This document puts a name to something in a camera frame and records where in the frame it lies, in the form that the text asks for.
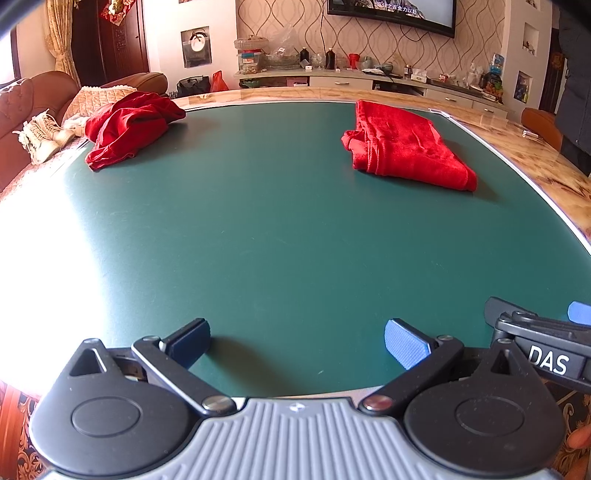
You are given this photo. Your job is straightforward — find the carved wooden table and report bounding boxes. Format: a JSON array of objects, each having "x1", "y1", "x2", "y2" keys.
[{"x1": 0, "y1": 85, "x2": 591, "y2": 480}]

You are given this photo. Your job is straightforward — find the brown leather sofa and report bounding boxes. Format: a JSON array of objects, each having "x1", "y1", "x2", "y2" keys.
[{"x1": 0, "y1": 70, "x2": 169, "y2": 195}]

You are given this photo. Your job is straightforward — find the beige quilted cushion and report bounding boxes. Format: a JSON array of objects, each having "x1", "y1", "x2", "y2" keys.
[{"x1": 61, "y1": 85, "x2": 139, "y2": 123}]

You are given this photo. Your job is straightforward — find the stack of clear containers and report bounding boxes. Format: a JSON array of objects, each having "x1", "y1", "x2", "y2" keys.
[{"x1": 234, "y1": 36, "x2": 266, "y2": 75}]

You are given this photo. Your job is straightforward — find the long white TV cabinet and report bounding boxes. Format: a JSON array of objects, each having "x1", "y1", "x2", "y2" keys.
[{"x1": 233, "y1": 69, "x2": 513, "y2": 121}]

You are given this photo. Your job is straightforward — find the wall-mounted television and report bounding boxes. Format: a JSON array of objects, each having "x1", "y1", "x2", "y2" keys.
[{"x1": 327, "y1": 0, "x2": 457, "y2": 38}]

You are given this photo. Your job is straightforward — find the dark wooden door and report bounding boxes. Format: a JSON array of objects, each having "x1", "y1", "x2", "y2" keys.
[{"x1": 71, "y1": 0, "x2": 151, "y2": 86}]

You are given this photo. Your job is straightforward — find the red door decoration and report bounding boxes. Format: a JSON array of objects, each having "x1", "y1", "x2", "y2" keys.
[{"x1": 105, "y1": 0, "x2": 134, "y2": 26}]

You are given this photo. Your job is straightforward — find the brown leather chair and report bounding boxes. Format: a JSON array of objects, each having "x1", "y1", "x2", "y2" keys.
[{"x1": 522, "y1": 107, "x2": 564, "y2": 153}]

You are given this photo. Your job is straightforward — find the patterned sofa seat cover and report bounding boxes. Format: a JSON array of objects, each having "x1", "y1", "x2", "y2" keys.
[{"x1": 0, "y1": 138, "x2": 88, "y2": 195}]

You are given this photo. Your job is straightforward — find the colourful picture box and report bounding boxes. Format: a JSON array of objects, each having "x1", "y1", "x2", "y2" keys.
[{"x1": 513, "y1": 71, "x2": 533, "y2": 103}]

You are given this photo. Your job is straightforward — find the white cloth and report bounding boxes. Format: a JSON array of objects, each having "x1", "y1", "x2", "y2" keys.
[{"x1": 62, "y1": 115, "x2": 88, "y2": 137}]

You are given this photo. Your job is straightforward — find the white lace-up boot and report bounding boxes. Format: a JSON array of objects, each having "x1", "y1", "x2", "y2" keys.
[{"x1": 14, "y1": 109, "x2": 77, "y2": 165}]

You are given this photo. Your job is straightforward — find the colourful toy package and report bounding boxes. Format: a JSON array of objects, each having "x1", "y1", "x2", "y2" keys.
[{"x1": 480, "y1": 54, "x2": 504, "y2": 97}]

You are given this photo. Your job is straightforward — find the grey wall picture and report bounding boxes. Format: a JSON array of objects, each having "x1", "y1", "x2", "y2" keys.
[{"x1": 181, "y1": 26, "x2": 212, "y2": 68}]

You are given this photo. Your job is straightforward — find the crumpled dark red garment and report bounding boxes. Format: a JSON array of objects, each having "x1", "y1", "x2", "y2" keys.
[{"x1": 84, "y1": 91, "x2": 187, "y2": 171}]

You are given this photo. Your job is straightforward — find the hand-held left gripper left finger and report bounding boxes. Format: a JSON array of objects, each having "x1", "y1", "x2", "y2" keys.
[{"x1": 68, "y1": 318, "x2": 238, "y2": 418}]

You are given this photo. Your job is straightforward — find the yellow curtain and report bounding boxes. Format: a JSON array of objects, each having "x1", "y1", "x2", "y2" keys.
[{"x1": 44, "y1": 0, "x2": 81, "y2": 86}]

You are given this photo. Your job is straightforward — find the black bag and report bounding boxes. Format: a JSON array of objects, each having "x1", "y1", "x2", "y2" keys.
[{"x1": 177, "y1": 76, "x2": 212, "y2": 99}]

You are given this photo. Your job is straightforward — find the clear plastic bag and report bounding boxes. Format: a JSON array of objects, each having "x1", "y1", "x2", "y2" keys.
[{"x1": 265, "y1": 23, "x2": 301, "y2": 65}]

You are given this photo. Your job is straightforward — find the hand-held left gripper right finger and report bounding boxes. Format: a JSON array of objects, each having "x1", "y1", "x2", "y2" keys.
[{"x1": 359, "y1": 318, "x2": 532, "y2": 416}]

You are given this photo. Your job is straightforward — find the red knit pants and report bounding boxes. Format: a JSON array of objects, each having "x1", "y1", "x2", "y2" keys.
[{"x1": 342, "y1": 99, "x2": 478, "y2": 192}]

